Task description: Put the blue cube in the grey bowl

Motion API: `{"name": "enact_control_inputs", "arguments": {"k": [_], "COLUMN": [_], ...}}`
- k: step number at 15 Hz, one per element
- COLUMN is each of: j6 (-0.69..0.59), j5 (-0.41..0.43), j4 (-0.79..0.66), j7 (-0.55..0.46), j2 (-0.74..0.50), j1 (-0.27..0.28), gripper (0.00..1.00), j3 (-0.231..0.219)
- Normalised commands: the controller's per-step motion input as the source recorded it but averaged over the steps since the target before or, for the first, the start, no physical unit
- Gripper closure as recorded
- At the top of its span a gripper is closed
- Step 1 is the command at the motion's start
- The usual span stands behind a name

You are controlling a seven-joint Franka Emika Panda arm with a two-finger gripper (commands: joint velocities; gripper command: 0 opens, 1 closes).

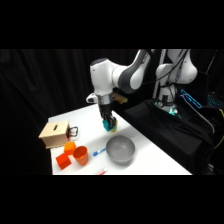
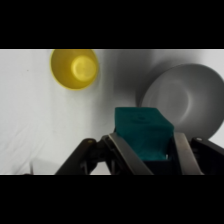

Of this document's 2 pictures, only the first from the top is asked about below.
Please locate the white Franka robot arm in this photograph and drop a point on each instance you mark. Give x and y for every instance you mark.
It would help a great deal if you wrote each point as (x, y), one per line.
(110, 75)

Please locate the red marker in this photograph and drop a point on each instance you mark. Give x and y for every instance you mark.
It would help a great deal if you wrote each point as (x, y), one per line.
(101, 172)

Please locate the red cube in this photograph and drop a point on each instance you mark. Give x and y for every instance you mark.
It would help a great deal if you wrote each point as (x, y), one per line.
(63, 161)

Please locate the black cloth covered stand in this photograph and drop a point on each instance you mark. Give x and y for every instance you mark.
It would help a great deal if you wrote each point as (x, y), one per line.
(166, 133)

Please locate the black curtain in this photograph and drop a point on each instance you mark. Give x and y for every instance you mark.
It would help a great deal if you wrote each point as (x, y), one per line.
(40, 86)

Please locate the orange cube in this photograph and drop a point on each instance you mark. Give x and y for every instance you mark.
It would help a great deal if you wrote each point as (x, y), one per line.
(70, 148)

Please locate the yellow cup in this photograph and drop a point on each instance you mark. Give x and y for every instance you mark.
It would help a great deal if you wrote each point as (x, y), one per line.
(115, 128)

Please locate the green light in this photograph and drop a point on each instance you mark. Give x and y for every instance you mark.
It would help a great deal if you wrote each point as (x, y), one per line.
(172, 111)

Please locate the orange cup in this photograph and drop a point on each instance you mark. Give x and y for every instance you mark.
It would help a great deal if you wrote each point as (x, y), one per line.
(81, 155)

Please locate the blue marker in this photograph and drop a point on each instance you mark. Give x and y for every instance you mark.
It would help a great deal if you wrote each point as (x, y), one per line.
(99, 152)

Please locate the grey bowl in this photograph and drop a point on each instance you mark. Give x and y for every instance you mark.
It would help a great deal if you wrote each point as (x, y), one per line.
(120, 149)

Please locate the wooden box with slot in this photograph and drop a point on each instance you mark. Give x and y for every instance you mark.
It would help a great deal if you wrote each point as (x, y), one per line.
(53, 135)

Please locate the blue cube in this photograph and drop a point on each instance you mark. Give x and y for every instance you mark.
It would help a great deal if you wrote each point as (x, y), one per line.
(108, 125)

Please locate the yellow tag on wrist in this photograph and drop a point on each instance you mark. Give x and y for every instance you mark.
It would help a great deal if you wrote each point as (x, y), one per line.
(120, 98)

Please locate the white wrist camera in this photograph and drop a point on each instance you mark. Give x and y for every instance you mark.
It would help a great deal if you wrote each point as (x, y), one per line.
(91, 98)

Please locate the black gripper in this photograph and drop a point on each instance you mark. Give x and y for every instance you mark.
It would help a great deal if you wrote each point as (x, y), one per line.
(106, 112)

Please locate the blue glowing device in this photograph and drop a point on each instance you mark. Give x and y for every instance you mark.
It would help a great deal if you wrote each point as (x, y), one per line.
(191, 98)

